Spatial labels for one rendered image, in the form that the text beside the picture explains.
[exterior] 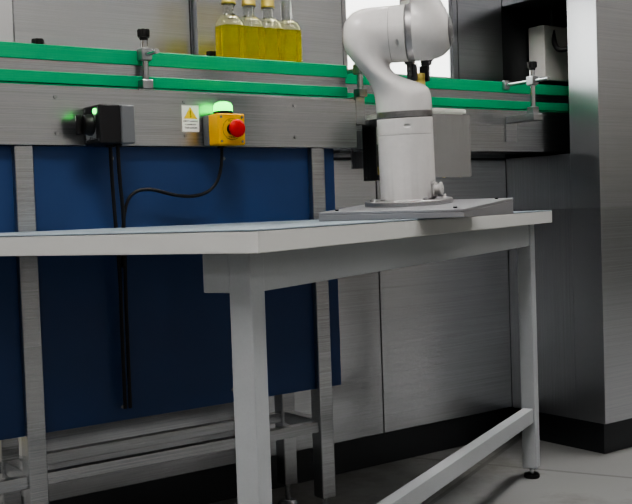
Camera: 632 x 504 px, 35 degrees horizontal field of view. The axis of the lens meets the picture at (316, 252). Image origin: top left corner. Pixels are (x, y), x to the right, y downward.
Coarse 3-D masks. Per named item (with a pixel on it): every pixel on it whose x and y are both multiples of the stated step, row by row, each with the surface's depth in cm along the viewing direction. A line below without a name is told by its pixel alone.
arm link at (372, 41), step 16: (352, 16) 214; (368, 16) 212; (384, 16) 211; (400, 16) 210; (352, 32) 213; (368, 32) 211; (384, 32) 211; (400, 32) 210; (352, 48) 213; (368, 48) 212; (384, 48) 212; (400, 48) 212; (368, 64) 212; (384, 64) 214; (368, 80) 217; (384, 80) 212; (400, 80) 213; (384, 96) 213; (400, 96) 211; (416, 96) 212; (384, 112) 214; (400, 112) 212; (416, 112) 212
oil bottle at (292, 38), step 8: (288, 24) 258; (296, 24) 260; (288, 32) 258; (296, 32) 260; (288, 40) 258; (296, 40) 260; (288, 48) 258; (296, 48) 260; (288, 56) 258; (296, 56) 260
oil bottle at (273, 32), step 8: (264, 24) 254; (272, 24) 255; (280, 24) 257; (264, 32) 254; (272, 32) 255; (280, 32) 257; (264, 40) 255; (272, 40) 255; (280, 40) 257; (272, 48) 255; (280, 48) 257; (272, 56) 255; (280, 56) 257
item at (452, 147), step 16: (368, 128) 260; (448, 128) 250; (464, 128) 253; (368, 144) 260; (448, 144) 250; (464, 144) 253; (352, 160) 266; (368, 160) 260; (448, 160) 250; (464, 160) 253; (368, 176) 261; (448, 176) 250; (464, 176) 253
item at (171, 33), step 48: (0, 0) 241; (48, 0) 239; (96, 0) 246; (144, 0) 254; (480, 0) 323; (192, 48) 262; (480, 48) 323; (528, 48) 337; (336, 192) 290; (480, 192) 324
